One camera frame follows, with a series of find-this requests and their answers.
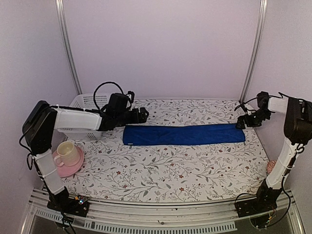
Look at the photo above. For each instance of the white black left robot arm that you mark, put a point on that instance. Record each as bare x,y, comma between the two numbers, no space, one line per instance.
39,128

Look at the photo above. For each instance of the aluminium front rail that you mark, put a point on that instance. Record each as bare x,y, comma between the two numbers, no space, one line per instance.
116,217

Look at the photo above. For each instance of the pink cup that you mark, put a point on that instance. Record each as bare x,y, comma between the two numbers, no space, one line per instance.
67,154

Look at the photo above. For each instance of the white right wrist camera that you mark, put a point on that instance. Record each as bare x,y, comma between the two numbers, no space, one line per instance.
248,108

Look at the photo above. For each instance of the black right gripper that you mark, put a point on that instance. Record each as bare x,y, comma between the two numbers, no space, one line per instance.
241,118

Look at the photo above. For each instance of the right aluminium frame post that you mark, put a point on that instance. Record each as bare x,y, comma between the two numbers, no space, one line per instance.
256,45

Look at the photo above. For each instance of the pink plate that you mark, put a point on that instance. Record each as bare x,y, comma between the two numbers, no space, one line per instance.
66,168

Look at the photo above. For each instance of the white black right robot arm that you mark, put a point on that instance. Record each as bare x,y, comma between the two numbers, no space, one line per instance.
297,130

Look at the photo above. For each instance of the aluminium frame post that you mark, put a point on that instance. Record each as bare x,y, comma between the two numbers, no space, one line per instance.
66,41
256,45

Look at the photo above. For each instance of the white plastic basket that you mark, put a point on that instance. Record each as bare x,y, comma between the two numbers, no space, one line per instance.
79,123

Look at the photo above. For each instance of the left aluminium frame post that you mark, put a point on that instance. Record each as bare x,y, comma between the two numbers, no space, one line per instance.
66,41

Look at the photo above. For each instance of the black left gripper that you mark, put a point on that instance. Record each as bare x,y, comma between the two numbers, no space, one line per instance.
137,119

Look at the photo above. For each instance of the blue towel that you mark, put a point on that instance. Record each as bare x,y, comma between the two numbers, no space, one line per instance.
185,136

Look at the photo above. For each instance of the orange patterned round object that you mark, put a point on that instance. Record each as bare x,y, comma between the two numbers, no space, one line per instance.
270,166

